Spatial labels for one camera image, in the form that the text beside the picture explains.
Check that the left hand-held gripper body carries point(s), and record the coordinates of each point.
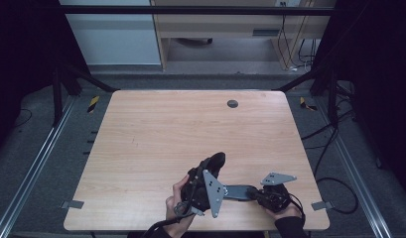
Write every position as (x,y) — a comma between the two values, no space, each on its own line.
(203,195)

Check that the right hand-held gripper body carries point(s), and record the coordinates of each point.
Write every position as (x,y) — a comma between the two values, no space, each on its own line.
(275,198)

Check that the black stapler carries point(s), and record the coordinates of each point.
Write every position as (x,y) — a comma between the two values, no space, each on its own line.
(238,192)

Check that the person's right hand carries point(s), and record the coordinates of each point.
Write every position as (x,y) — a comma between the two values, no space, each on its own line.
(285,213)

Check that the person's left hand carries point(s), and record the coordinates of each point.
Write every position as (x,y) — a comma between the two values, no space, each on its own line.
(175,211)

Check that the dark round table grommet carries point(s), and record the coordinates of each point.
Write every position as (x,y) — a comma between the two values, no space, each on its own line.
(232,103)

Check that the yellow black hazard tape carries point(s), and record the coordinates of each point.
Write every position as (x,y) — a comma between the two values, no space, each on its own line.
(305,104)

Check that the light wooden desk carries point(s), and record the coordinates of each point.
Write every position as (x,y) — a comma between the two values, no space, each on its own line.
(217,24)

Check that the white cabinet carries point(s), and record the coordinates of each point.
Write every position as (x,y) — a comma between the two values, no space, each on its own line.
(114,39)

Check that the black curtain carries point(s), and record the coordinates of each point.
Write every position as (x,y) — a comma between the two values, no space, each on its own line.
(22,59)
(379,82)

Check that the grey table bracket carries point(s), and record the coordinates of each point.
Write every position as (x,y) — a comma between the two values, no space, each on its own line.
(322,205)
(71,204)

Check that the aluminium floor rail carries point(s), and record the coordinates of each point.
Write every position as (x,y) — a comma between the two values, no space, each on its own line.
(356,178)
(31,172)

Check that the black frame strut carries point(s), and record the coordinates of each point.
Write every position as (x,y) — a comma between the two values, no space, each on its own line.
(58,95)
(332,99)

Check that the black frame crossbar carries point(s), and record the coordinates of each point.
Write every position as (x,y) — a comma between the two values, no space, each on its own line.
(190,10)

